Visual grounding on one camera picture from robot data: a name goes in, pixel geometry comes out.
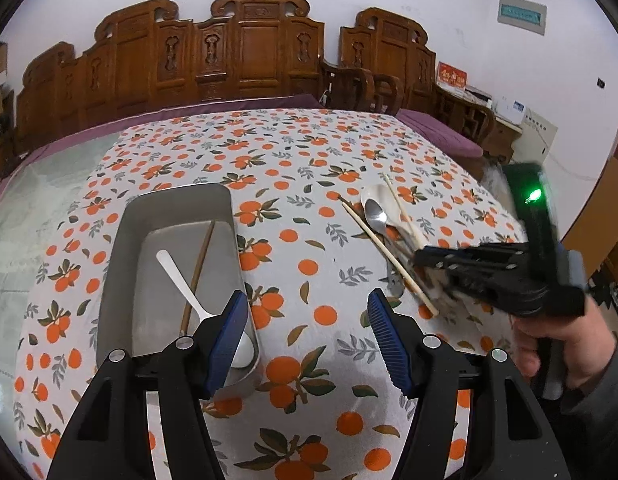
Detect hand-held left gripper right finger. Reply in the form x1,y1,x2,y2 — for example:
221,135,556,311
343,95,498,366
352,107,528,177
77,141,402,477
367,288,572,480

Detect carved wooden armchair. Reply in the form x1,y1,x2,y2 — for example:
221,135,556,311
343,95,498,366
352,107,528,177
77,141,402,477
338,7,438,111

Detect person's right forearm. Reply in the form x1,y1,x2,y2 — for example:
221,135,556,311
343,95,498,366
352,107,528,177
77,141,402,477
539,332,618,480

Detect grey wall panel box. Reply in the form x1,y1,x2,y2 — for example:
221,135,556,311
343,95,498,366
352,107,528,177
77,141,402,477
497,0,548,37

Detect long carved wooden sofa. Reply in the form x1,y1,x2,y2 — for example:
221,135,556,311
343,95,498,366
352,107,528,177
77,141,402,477
13,0,326,173

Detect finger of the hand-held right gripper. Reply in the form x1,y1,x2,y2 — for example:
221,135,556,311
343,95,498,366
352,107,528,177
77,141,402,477
439,263,496,295
413,241,532,268

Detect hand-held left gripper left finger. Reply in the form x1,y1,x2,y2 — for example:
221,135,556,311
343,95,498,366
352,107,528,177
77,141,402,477
46,289,250,480

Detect orange fruit print tablecloth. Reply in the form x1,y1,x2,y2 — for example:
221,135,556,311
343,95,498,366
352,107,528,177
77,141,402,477
14,109,530,480

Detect short metal spoon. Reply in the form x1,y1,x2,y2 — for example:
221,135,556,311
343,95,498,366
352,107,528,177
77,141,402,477
364,198,406,267

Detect short purple seat cushion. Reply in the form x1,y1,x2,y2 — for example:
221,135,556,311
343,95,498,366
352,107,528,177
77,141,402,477
398,108,486,159

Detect light wooden chopstick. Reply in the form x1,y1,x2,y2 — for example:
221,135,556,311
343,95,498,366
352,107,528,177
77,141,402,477
342,203,440,318
382,173,428,251

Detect rectangular metal tray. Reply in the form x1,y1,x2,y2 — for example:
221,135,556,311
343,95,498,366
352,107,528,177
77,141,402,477
96,183,263,402

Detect red desk calendar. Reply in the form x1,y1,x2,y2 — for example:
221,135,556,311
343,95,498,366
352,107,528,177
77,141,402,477
436,61,469,97

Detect dark brown chopstick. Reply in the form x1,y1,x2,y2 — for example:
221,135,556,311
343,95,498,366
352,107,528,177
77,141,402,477
178,219,216,337

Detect white ceramic spoon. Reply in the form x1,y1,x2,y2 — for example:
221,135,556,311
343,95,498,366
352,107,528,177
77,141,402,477
361,184,416,242

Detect dark wooden chair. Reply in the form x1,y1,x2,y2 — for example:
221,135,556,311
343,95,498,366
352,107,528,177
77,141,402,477
318,59,406,116

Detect wooden side table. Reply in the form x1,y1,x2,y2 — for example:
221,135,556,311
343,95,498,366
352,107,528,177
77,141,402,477
433,84,522,163

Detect white appliance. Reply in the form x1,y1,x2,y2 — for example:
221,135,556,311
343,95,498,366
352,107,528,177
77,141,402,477
509,109,560,167

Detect person's right hand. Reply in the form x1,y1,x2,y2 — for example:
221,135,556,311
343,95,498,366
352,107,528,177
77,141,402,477
511,304,618,398

